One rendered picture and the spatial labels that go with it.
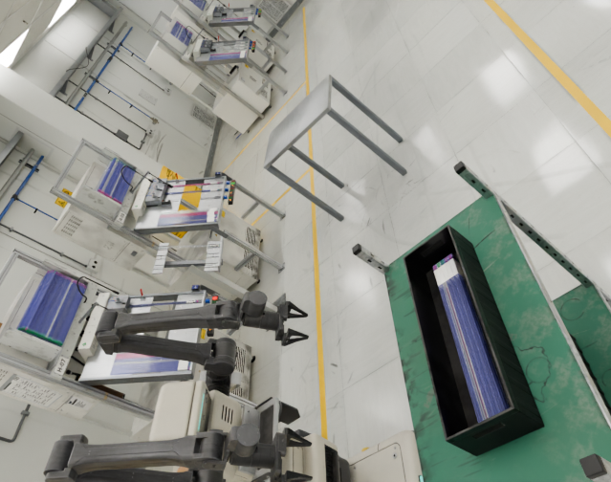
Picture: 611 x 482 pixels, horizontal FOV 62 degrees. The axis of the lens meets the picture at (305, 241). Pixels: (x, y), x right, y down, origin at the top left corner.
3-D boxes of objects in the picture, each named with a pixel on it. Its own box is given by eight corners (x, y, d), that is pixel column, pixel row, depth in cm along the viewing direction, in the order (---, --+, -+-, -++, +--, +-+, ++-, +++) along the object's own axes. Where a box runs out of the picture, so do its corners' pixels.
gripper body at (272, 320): (285, 303, 161) (262, 299, 160) (285, 329, 154) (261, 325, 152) (280, 317, 166) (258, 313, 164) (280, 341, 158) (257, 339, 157)
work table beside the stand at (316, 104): (406, 173, 372) (327, 107, 336) (340, 222, 412) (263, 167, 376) (403, 137, 403) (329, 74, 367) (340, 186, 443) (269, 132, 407)
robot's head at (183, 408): (160, 467, 154) (144, 443, 144) (172, 405, 170) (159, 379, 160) (206, 464, 153) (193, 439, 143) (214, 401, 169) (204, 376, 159)
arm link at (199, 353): (101, 332, 168) (93, 358, 161) (102, 305, 160) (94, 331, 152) (234, 352, 178) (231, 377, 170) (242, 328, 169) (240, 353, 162)
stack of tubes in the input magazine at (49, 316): (87, 285, 353) (50, 267, 341) (62, 344, 315) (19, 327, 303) (79, 295, 360) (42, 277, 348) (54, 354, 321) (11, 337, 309)
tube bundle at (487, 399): (439, 272, 151) (431, 266, 149) (458, 258, 148) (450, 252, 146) (488, 432, 113) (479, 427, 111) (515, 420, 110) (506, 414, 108)
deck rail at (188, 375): (194, 376, 317) (191, 370, 313) (193, 379, 315) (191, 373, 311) (82, 383, 320) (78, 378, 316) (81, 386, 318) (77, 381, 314)
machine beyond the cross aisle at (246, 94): (289, 66, 774) (183, -23, 689) (289, 90, 712) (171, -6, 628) (236, 127, 841) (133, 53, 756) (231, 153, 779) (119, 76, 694)
